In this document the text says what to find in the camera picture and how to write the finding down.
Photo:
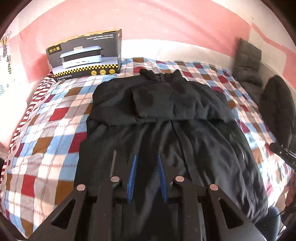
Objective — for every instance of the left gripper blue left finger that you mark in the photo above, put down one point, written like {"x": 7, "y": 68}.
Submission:
{"x": 123, "y": 174}

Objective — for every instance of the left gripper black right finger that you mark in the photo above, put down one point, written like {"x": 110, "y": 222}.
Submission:
{"x": 170, "y": 180}

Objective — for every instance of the large black jacket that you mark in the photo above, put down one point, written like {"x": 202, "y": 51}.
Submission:
{"x": 191, "y": 124}

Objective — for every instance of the black puffer jacket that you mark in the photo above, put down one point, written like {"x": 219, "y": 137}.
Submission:
{"x": 277, "y": 109}

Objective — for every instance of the checkered bed sheet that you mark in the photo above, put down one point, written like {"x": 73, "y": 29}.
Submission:
{"x": 39, "y": 171}

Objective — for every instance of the grey quilted down coat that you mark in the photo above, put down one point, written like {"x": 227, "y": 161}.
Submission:
{"x": 246, "y": 67}

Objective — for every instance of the black appliance cardboard box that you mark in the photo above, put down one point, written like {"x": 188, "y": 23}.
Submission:
{"x": 95, "y": 53}

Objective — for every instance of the red striped bed cover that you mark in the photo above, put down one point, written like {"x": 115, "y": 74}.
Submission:
{"x": 27, "y": 108}

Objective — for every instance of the pineapple pattern curtain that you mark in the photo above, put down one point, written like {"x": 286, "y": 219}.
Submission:
{"x": 6, "y": 76}

